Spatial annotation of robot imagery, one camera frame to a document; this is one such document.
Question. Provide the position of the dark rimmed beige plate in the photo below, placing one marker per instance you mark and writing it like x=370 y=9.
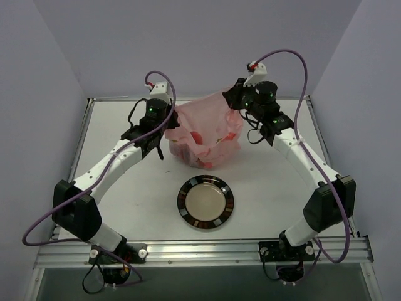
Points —
x=205 y=202

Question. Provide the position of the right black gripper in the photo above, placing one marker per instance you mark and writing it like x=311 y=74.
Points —
x=234 y=95

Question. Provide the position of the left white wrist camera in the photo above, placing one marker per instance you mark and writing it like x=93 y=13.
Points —
x=159 y=90

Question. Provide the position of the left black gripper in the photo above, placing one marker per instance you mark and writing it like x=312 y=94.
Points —
x=171 y=118

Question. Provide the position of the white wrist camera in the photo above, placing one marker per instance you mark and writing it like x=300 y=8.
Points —
x=159 y=90
x=257 y=72

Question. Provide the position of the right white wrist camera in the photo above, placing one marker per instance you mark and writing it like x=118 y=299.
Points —
x=257 y=72

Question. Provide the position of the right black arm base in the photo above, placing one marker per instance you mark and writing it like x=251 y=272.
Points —
x=284 y=263

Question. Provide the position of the aluminium front rail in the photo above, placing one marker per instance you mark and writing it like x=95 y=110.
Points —
x=186 y=253

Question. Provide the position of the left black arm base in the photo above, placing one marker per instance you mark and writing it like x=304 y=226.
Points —
x=117 y=268

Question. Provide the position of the pink plastic bag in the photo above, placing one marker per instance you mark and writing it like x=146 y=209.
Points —
x=208 y=132

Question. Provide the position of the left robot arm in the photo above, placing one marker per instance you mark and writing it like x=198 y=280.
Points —
x=76 y=203

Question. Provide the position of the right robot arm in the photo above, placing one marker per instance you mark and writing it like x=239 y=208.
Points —
x=332 y=195

